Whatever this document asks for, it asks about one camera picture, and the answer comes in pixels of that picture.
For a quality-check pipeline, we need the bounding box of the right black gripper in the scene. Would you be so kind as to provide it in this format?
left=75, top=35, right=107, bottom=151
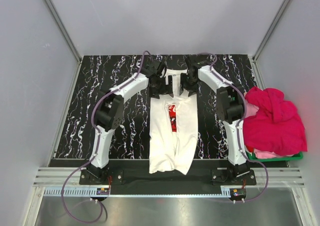
left=179, top=73, right=198, bottom=97

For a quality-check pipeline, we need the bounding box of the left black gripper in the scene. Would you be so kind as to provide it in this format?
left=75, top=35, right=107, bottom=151
left=149, top=75, right=173, bottom=99

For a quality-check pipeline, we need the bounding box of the white Coca-Cola t-shirt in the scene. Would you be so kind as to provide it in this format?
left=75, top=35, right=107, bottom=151
left=149, top=69, right=198, bottom=175

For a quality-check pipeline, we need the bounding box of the green plastic basket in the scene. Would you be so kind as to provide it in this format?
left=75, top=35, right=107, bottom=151
left=245, top=147, right=303, bottom=162

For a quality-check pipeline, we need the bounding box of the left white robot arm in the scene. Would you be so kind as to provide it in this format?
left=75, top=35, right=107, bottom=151
left=86, top=60, right=174, bottom=184

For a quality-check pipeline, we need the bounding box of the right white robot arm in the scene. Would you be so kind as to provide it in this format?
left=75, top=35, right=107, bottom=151
left=179, top=54, right=250, bottom=185

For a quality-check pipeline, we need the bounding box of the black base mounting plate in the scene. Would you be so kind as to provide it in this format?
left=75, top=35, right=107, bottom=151
left=79, top=159, right=257, bottom=197

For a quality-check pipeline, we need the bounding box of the magenta t-shirt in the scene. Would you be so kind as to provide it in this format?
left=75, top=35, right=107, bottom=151
left=243, top=87, right=308, bottom=156

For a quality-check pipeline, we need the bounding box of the right small circuit board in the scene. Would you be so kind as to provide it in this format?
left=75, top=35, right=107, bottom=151
left=232, top=189, right=247, bottom=197

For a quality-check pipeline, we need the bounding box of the small circuit board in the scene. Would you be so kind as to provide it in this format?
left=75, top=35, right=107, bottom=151
left=96, top=188, right=110, bottom=195
left=232, top=189, right=247, bottom=197

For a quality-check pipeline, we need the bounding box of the left small circuit board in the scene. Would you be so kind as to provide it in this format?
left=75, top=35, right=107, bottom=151
left=96, top=188, right=110, bottom=195

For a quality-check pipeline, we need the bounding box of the right corner aluminium post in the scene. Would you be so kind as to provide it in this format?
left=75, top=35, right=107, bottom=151
left=252, top=0, right=292, bottom=62

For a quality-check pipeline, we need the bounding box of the corner aluminium post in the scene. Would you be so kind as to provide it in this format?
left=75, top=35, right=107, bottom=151
left=44, top=0, right=82, bottom=63
left=252, top=0, right=292, bottom=62

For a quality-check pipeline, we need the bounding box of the left corner aluminium post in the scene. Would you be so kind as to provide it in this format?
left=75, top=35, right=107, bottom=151
left=44, top=0, right=82, bottom=63

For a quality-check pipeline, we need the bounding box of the aluminium rail frame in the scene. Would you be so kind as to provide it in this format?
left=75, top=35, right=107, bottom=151
left=33, top=168, right=305, bottom=198

